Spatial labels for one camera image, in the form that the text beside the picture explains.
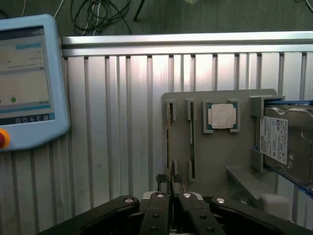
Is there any white cable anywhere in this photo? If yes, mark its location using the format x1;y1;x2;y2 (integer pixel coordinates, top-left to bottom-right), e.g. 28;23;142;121
82;0;101;35

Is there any CPU with silver lid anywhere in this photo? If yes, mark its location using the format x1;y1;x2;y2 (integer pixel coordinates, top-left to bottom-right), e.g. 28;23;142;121
205;101;239;132

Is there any black furniture leg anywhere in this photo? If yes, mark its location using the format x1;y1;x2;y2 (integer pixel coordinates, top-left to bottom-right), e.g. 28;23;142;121
133;0;145;22

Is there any silver hard disk white label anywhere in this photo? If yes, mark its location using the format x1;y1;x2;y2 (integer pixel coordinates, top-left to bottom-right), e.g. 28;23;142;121
255;100;313;186

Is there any black cable tangle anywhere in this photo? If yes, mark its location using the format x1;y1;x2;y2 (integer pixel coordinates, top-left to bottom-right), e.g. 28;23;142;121
70;0;133;35

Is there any grey parts rack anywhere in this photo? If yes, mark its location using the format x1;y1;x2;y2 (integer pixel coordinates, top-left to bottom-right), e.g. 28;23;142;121
161;88;297;214

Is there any white plastic block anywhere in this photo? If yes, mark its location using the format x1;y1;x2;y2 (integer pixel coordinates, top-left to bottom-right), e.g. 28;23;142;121
258;194;291;214

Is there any light blue teach pendant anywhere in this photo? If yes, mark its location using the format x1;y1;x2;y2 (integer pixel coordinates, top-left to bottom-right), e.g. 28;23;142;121
0;14;71;153

